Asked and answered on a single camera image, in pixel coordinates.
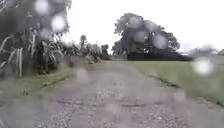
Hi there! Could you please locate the grey gravel road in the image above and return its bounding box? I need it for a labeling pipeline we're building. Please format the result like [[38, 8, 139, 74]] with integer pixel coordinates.
[[0, 60, 224, 128]]

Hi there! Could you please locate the large dark tree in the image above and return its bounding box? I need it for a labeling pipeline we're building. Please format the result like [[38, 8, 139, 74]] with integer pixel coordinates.
[[111, 12, 181, 61]]

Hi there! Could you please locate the dark hedge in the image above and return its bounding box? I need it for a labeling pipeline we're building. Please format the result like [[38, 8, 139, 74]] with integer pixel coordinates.
[[127, 51, 194, 62]]

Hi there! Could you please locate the row of flax bushes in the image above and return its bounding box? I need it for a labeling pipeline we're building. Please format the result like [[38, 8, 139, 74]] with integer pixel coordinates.
[[0, 28, 113, 79]]

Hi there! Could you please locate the grass verge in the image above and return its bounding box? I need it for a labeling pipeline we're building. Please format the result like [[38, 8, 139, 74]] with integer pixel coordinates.
[[128, 60, 224, 107], [0, 66, 79, 108]]

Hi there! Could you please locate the tall dark tree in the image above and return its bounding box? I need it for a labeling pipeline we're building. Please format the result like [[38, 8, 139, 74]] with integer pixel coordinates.
[[0, 0, 73, 54]]

